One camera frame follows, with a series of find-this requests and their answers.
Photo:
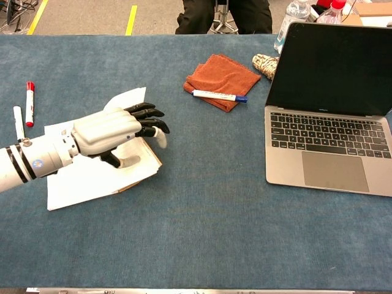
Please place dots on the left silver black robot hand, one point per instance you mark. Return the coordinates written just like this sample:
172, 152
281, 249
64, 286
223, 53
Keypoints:
104, 131

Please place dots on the yellow spiral notebook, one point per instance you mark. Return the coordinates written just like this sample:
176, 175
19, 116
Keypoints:
92, 183

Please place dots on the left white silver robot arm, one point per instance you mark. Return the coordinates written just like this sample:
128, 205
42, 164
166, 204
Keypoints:
36, 159

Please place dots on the red whiteboard marker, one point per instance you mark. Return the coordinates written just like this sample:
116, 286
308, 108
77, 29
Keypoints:
29, 104

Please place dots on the black-capped white marker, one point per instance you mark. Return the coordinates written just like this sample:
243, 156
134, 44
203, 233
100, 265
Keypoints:
18, 122

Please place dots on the blue whiteboard marker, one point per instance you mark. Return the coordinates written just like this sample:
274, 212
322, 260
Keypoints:
217, 95

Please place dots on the blue felt table mat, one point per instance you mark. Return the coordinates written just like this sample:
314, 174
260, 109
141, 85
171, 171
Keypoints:
196, 229

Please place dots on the orange folded cloth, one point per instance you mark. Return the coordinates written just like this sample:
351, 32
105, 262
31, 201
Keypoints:
226, 76

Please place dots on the person in black trousers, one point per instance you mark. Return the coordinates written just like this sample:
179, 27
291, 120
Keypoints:
196, 15

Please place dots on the chrome stool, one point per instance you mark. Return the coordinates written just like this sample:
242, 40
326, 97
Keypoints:
225, 21

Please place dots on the patterned rolled cloth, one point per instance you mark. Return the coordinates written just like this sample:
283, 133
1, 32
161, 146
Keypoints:
266, 64

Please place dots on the clear bottle blue label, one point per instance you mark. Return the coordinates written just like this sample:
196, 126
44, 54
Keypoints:
289, 21

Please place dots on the grey open laptop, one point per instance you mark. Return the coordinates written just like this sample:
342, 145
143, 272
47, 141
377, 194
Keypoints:
330, 137

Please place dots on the clear bottle red label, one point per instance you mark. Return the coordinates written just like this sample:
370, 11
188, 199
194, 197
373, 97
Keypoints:
330, 15

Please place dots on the cardboard box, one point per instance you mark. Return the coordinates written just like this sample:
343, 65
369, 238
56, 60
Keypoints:
373, 12

